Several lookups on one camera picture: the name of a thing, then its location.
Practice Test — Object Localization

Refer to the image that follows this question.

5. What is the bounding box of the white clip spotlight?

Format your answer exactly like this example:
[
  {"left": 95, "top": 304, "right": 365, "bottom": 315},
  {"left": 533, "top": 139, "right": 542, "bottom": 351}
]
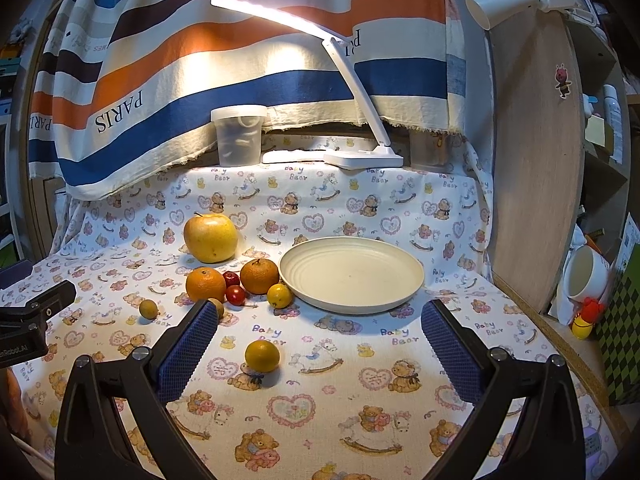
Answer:
[{"left": 465, "top": 0, "right": 577, "bottom": 30}]

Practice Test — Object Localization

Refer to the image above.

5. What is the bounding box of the cream round plate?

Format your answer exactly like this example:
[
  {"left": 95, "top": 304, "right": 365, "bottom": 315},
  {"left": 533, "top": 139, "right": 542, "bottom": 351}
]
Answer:
[{"left": 279, "top": 236, "right": 425, "bottom": 315}]

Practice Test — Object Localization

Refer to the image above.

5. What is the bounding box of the cartoon sticker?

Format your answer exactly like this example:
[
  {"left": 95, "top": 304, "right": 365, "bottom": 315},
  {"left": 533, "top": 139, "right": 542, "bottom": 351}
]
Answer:
[{"left": 554, "top": 63, "right": 573, "bottom": 100}]

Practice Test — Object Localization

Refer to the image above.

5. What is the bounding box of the large yellow apple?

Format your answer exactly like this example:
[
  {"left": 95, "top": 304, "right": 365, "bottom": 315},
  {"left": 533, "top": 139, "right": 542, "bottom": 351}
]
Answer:
[{"left": 183, "top": 214, "right": 239, "bottom": 263}]

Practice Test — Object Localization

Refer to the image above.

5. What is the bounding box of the orange mandarin with stem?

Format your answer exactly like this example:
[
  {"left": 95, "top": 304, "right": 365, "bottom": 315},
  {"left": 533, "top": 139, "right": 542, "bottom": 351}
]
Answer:
[{"left": 240, "top": 258, "right": 280, "bottom": 295}]

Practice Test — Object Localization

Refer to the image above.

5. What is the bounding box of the yellow tomato front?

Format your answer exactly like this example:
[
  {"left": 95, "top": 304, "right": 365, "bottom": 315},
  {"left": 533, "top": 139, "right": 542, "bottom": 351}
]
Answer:
[{"left": 244, "top": 339, "right": 281, "bottom": 374}]

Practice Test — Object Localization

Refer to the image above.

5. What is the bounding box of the round wooden board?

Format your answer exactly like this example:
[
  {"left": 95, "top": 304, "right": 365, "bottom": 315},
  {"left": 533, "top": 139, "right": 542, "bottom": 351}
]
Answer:
[{"left": 489, "top": 9, "right": 585, "bottom": 312}]

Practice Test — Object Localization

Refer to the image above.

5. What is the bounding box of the small yellow tomato by plate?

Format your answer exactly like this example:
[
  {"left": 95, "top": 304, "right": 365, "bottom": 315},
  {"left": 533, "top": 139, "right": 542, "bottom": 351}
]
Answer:
[{"left": 267, "top": 283, "right": 294, "bottom": 310}]

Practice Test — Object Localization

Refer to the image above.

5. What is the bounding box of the dark red cherry tomato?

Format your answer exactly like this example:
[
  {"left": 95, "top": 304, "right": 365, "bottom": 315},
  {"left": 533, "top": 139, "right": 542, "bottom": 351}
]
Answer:
[{"left": 222, "top": 271, "right": 241, "bottom": 287}]

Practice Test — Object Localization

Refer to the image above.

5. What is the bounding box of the white desk lamp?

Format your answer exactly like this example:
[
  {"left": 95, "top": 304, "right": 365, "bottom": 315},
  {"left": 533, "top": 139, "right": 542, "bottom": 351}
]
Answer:
[{"left": 210, "top": 0, "right": 404, "bottom": 170}]

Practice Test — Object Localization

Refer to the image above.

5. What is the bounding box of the person's left hand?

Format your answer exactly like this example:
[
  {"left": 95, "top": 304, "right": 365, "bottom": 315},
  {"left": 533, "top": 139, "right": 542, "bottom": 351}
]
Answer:
[{"left": 1, "top": 368, "right": 30, "bottom": 443}]

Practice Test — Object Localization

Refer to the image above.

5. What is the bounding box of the baby bear patterned cloth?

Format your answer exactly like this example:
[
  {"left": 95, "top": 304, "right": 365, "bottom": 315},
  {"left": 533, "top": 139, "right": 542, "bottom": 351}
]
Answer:
[{"left": 8, "top": 131, "right": 618, "bottom": 480}]

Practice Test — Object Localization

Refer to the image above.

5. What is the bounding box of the white mug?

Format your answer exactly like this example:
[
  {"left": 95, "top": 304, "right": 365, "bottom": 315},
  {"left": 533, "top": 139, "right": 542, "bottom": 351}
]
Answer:
[{"left": 564, "top": 245, "right": 610, "bottom": 302}]

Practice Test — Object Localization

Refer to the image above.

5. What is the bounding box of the small brownish fruit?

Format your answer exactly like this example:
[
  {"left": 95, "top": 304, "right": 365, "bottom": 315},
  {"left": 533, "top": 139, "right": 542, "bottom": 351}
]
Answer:
[{"left": 208, "top": 298, "right": 226, "bottom": 322}]

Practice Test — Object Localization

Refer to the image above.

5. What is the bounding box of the red yellow toy figure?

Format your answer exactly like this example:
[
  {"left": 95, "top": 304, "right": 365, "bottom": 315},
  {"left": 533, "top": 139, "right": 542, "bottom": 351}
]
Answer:
[{"left": 572, "top": 297, "right": 605, "bottom": 340}]

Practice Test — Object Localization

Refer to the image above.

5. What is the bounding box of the striped Paris towel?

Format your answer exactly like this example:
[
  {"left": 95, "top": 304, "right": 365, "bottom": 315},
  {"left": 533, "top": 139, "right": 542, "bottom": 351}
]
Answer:
[{"left": 27, "top": 0, "right": 465, "bottom": 200}]

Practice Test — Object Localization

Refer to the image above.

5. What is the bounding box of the small olive green fruit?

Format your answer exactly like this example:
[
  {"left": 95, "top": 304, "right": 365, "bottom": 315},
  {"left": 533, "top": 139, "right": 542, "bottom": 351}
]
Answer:
[{"left": 139, "top": 299, "right": 158, "bottom": 321}]

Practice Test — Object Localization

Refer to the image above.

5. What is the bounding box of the translucent plastic container with lid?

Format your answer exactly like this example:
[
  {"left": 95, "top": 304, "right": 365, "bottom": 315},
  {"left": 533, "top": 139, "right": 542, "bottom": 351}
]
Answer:
[{"left": 210, "top": 105, "right": 267, "bottom": 167}]

